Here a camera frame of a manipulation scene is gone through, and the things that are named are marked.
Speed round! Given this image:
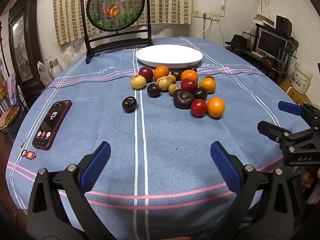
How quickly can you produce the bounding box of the goldfish screen on black stand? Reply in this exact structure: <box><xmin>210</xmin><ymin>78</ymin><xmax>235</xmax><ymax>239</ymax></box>
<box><xmin>80</xmin><ymin>0</ymin><xmax>153</xmax><ymax>64</ymax></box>

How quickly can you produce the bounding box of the white wall socket strip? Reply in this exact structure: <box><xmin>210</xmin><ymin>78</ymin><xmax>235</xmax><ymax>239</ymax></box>
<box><xmin>193</xmin><ymin>10</ymin><xmax>221</xmax><ymax>22</ymax></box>

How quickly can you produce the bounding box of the dark wooden framed picture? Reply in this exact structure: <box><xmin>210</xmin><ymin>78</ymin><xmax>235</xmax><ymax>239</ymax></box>
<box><xmin>8</xmin><ymin>0</ymin><xmax>46</xmax><ymax>101</ymax></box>

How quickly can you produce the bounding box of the tan round fruit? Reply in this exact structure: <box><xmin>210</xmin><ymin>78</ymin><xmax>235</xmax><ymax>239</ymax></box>
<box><xmin>156</xmin><ymin>76</ymin><xmax>174</xmax><ymax>91</ymax></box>
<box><xmin>130</xmin><ymin>75</ymin><xmax>147</xmax><ymax>90</ymax></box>

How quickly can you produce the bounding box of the tan cushion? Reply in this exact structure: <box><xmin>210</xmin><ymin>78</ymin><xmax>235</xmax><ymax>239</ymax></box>
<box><xmin>0</xmin><ymin>106</ymin><xmax>20</xmax><ymax>131</ymax></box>

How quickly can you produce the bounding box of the computer monitor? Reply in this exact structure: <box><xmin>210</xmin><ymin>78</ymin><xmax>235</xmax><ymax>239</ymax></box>
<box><xmin>256</xmin><ymin>28</ymin><xmax>288</xmax><ymax>58</ymax></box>

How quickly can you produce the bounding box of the red round charm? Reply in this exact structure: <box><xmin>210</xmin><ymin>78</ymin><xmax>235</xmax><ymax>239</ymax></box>
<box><xmin>21</xmin><ymin>140</ymin><xmax>38</xmax><ymax>160</ymax></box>

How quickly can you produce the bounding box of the yellow-green round fruit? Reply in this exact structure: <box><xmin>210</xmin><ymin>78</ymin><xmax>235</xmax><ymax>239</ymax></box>
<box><xmin>168</xmin><ymin>83</ymin><xmax>181</xmax><ymax>96</ymax></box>

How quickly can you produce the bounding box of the white plastic jug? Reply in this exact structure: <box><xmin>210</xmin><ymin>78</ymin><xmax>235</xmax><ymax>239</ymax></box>
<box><xmin>47</xmin><ymin>58</ymin><xmax>63</xmax><ymax>81</ymax></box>

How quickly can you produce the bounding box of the clear plastic bag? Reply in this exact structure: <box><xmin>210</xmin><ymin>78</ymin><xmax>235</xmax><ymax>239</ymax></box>
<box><xmin>37</xmin><ymin>61</ymin><xmax>53</xmax><ymax>87</ymax></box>

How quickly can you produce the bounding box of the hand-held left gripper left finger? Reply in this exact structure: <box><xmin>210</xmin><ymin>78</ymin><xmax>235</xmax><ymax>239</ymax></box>
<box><xmin>26</xmin><ymin>141</ymin><xmax>112</xmax><ymax>240</ymax></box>

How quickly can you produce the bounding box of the flat box on shelf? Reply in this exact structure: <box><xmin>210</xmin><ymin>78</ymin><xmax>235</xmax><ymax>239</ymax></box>
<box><xmin>253</xmin><ymin>13</ymin><xmax>276</xmax><ymax>27</ymax></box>

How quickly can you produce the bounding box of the red tomato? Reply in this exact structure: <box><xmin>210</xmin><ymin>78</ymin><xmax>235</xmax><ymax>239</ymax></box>
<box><xmin>190</xmin><ymin>99</ymin><xmax>208</xmax><ymax>118</ymax></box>

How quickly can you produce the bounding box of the cardboard box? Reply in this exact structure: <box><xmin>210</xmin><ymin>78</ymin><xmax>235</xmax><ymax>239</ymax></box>
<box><xmin>280</xmin><ymin>79</ymin><xmax>313</xmax><ymax>103</ymax></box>

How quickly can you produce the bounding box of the white plastic bucket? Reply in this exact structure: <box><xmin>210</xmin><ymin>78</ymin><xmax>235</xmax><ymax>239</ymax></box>
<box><xmin>291</xmin><ymin>62</ymin><xmax>313</xmax><ymax>96</ymax></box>

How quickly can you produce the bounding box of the black desk shelf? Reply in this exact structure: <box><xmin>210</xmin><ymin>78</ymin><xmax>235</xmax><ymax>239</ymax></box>
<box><xmin>224</xmin><ymin>23</ymin><xmax>299</xmax><ymax>81</ymax></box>

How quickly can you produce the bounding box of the white round plate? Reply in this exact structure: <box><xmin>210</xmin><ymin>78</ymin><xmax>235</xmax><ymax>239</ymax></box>
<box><xmin>135</xmin><ymin>45</ymin><xmax>204</xmax><ymax>68</ymax></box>

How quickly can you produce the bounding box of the black hat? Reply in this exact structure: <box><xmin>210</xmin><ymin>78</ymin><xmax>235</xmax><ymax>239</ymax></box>
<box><xmin>224</xmin><ymin>34</ymin><xmax>251</xmax><ymax>51</ymax></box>

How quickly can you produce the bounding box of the blue plaid tablecloth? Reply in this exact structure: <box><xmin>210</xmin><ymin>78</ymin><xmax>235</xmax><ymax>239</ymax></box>
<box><xmin>6</xmin><ymin>37</ymin><xmax>307</xmax><ymax>240</ymax></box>

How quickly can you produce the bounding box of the black speaker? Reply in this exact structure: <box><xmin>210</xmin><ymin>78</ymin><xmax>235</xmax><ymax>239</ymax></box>
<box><xmin>275</xmin><ymin>15</ymin><xmax>293</xmax><ymax>33</ymax></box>

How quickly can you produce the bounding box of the dark red plum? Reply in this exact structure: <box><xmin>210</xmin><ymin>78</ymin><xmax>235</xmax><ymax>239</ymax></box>
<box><xmin>138</xmin><ymin>66</ymin><xmax>154</xmax><ymax>83</ymax></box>

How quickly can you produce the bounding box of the dark red smartphone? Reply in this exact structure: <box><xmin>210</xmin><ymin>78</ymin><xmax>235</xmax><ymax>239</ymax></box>
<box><xmin>32</xmin><ymin>99</ymin><xmax>73</xmax><ymax>151</ymax></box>

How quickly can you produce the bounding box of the white power cable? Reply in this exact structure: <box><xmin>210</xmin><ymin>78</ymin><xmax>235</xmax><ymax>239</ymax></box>
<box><xmin>195</xmin><ymin>17</ymin><xmax>213</xmax><ymax>39</ymax></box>

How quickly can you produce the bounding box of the beige checked curtain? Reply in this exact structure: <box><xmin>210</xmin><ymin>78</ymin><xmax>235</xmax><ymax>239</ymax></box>
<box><xmin>53</xmin><ymin>0</ymin><xmax>193</xmax><ymax>46</ymax></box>

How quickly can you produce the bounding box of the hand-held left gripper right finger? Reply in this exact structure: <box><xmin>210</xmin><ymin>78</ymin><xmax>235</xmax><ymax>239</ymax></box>
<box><xmin>210</xmin><ymin>141</ymin><xmax>295</xmax><ymax>240</ymax></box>

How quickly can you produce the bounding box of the person's right hand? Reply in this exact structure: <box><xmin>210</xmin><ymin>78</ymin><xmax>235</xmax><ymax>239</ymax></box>
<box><xmin>301</xmin><ymin>167</ymin><xmax>320</xmax><ymax>188</ymax></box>

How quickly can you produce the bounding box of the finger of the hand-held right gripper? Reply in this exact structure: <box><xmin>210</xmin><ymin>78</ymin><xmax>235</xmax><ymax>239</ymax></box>
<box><xmin>278</xmin><ymin>101</ymin><xmax>320</xmax><ymax>131</ymax></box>
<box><xmin>257</xmin><ymin>120</ymin><xmax>304</xmax><ymax>144</ymax></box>

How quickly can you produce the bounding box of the large wrinkled dark fruit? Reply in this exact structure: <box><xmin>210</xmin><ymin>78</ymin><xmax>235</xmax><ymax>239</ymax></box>
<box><xmin>173</xmin><ymin>89</ymin><xmax>196</xmax><ymax>110</ymax></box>

